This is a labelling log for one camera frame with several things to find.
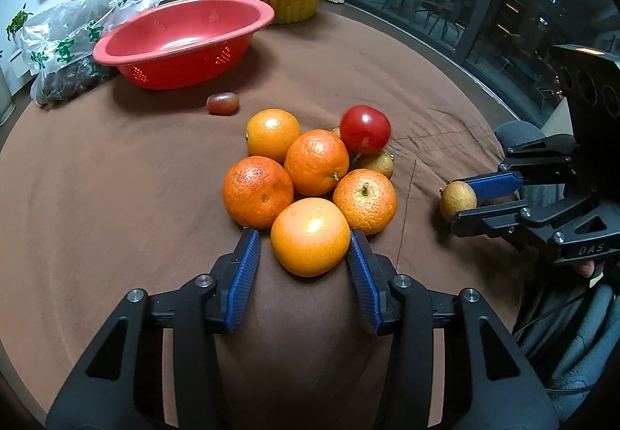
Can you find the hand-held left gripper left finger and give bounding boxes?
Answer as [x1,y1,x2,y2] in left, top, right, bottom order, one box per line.
[46,227,262,430]

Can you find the small dark red tomato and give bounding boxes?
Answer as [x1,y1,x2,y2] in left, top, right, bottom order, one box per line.
[206,92,240,116]

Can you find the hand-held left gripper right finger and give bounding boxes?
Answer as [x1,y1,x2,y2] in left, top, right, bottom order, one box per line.
[346,229,560,430]

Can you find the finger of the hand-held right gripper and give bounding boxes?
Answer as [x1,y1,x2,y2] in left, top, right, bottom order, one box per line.
[466,134,582,201]
[450,195,606,251]

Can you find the person's grey clothing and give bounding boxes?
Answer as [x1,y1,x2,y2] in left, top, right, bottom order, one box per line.
[494,120,620,426]

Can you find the red plastic colander basin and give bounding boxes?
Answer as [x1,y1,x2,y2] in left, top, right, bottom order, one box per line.
[92,0,275,90]

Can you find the small potted plant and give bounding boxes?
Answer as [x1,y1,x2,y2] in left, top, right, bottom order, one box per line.
[5,3,34,45]

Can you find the clear plastic bag of vegetables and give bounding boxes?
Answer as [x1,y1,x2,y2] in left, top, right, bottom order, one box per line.
[19,0,171,110]

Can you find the orange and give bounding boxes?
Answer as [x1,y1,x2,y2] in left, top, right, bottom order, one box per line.
[245,109,302,164]
[332,169,398,236]
[270,197,351,278]
[222,155,295,230]
[284,130,350,197]

